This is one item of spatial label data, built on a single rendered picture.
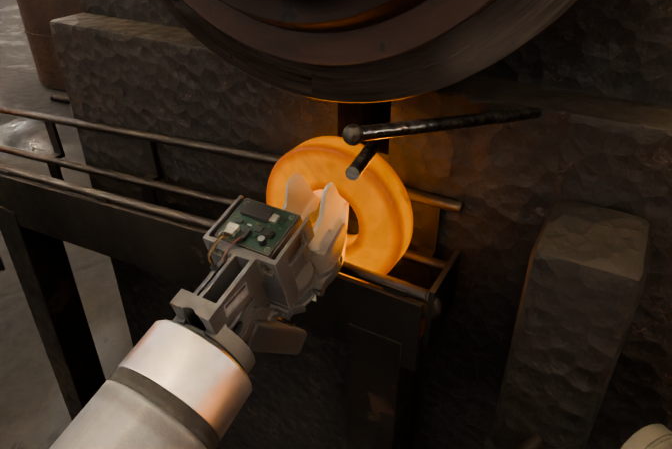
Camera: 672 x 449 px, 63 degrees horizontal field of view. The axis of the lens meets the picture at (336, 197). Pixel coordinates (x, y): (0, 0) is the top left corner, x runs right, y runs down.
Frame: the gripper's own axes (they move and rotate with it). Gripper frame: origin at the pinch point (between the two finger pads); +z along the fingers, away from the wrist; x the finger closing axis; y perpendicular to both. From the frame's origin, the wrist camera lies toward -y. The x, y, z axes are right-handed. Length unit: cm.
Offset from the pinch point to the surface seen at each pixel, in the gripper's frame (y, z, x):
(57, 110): -107, 90, 230
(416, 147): 2.7, 6.8, -5.9
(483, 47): 18.3, 1.2, -13.6
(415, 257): -6.5, 0.6, -8.1
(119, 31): 8.5, 8.8, 34.8
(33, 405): -73, -24, 77
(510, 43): 18.7, 1.4, -15.3
